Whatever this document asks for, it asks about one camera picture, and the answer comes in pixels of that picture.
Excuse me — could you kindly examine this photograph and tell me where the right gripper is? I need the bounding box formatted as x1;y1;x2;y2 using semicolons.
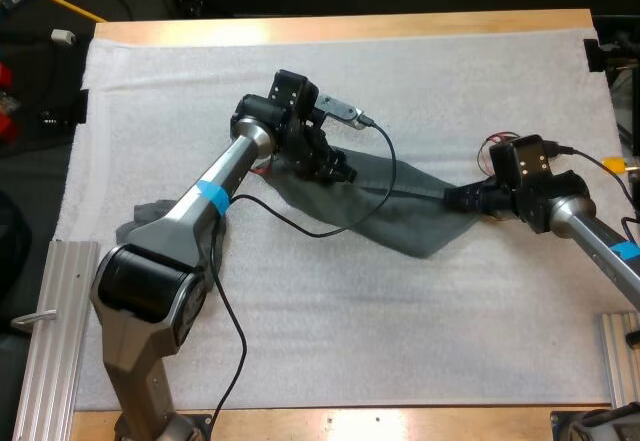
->
442;133;562;223

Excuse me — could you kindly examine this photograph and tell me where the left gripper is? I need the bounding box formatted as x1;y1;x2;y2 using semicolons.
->
268;67;360;185

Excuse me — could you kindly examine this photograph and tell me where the yellow clip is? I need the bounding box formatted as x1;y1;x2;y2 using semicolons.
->
601;155;628;176

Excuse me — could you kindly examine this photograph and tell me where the dark table clamp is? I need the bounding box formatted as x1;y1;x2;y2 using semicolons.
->
38;88;91;126
582;37;609;74

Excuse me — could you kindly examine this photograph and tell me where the black left camera cable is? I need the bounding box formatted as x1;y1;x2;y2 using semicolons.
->
206;115;399;437

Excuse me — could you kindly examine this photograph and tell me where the black camera cable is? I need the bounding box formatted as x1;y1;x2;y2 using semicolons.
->
206;115;399;437
547;141;640;243

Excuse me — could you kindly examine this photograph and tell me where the black right camera cable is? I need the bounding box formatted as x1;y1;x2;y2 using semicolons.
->
547;141;640;243

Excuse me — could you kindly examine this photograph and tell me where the ribbed aluminium rail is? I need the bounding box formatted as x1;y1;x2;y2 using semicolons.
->
593;310;640;408
11;239;102;441

